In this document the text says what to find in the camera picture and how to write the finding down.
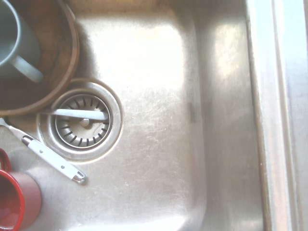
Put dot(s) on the stainless steel double sink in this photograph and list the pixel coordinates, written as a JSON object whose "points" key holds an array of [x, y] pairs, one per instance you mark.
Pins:
{"points": [[156, 120]]}

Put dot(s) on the metal sink drain strainer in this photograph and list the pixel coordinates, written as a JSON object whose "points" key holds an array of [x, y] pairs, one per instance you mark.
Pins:
{"points": [[84, 136]]}

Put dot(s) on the brown wooden bowl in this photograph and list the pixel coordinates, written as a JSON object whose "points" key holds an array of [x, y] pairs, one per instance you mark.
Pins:
{"points": [[57, 48]]}

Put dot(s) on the red mug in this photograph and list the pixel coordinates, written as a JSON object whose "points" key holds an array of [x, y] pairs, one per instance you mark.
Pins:
{"points": [[29, 192]]}

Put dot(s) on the grey ceramic mug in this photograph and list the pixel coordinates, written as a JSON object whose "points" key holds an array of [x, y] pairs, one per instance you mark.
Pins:
{"points": [[9, 36]]}

